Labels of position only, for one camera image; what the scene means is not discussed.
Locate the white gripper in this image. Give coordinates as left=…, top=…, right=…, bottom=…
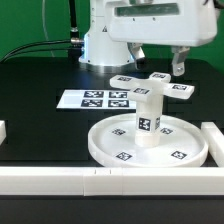
left=104, top=0, right=217, bottom=76

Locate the white cross-shaped table base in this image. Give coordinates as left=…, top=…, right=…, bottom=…
left=110, top=73, right=194, bottom=102

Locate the white round table top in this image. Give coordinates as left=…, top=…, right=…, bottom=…
left=88, top=113, right=208, bottom=168

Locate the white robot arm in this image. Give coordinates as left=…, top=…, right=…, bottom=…
left=79, top=0, right=218, bottom=76

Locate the white marker sheet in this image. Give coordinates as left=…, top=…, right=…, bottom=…
left=57, top=90, right=136, bottom=110

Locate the black cable with connector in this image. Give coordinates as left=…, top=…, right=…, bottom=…
left=0, top=37, right=85, bottom=64

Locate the black vertical cable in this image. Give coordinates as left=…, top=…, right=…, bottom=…
left=68, top=0, right=80, bottom=38

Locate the white right fence rail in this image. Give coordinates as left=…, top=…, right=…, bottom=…
left=201, top=122, right=224, bottom=168

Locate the white fence rail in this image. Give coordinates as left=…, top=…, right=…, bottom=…
left=0, top=167, right=224, bottom=196
left=201, top=122, right=224, bottom=168
left=0, top=120, right=6, bottom=145

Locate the thin white cable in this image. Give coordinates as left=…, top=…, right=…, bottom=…
left=41, top=0, right=55, bottom=58

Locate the white front fence rail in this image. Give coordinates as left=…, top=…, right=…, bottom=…
left=0, top=167, right=224, bottom=196

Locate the white left fence rail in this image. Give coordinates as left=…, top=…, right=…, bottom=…
left=0, top=120, right=6, bottom=145

